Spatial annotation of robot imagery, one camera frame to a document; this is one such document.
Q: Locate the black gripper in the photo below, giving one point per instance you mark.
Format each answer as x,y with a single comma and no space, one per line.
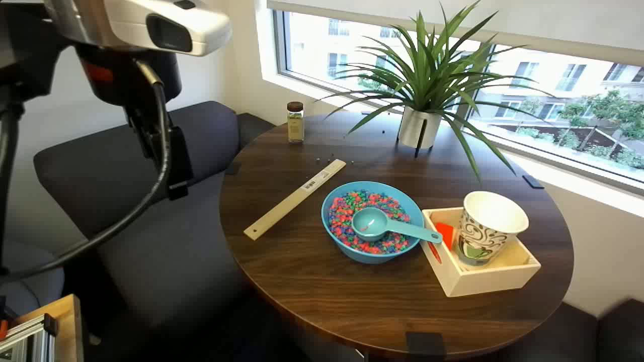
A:
122,72

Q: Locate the patterned paper cup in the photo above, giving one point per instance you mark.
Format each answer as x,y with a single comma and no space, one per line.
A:
484,234

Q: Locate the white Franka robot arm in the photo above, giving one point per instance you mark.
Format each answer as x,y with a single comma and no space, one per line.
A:
122,21

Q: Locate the light wooden box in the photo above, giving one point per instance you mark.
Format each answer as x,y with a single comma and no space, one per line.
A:
490,279

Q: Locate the spice jar brown lid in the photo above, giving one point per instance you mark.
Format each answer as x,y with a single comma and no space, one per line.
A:
297,127

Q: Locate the wooden ruler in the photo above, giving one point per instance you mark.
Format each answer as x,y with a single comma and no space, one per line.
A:
294,200

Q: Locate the colourful candy beads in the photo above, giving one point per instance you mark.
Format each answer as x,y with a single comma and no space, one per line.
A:
342,214

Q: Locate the teal measuring scoop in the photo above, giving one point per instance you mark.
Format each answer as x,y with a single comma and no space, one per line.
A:
369,221

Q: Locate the blue bowl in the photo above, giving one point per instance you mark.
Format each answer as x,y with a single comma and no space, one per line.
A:
374,255

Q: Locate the white plant pot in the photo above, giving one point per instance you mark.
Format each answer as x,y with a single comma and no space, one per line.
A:
412,127

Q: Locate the green spiky plant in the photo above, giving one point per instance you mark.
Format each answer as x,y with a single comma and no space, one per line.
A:
436,72

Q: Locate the orange object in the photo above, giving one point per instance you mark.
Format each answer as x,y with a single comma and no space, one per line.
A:
445,234

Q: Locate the black table edge clip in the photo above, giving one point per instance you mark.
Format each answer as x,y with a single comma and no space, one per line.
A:
426,343

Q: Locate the white window blind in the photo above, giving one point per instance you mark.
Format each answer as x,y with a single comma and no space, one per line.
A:
569,26

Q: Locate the dark grey seat cushion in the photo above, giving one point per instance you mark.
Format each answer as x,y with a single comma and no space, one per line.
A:
614,332

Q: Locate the wooden mount board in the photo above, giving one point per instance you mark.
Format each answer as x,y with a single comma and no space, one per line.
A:
66,329

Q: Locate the aluminium rail frame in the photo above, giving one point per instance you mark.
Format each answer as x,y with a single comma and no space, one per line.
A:
26,345

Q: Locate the window frame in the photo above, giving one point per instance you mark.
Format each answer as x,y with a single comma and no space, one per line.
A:
590,176

